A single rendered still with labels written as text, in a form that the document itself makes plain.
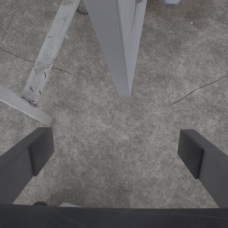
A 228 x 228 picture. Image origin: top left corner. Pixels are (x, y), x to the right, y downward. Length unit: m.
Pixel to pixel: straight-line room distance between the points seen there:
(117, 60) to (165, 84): 0.84
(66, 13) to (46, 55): 0.24
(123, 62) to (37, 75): 0.74
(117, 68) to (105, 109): 0.79
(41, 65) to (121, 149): 0.60
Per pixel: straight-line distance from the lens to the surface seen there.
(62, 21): 0.97
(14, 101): 0.79
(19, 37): 1.39
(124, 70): 0.19
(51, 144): 0.17
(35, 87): 0.87
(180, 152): 0.17
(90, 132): 0.97
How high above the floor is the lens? 0.93
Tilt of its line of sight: 79 degrees down
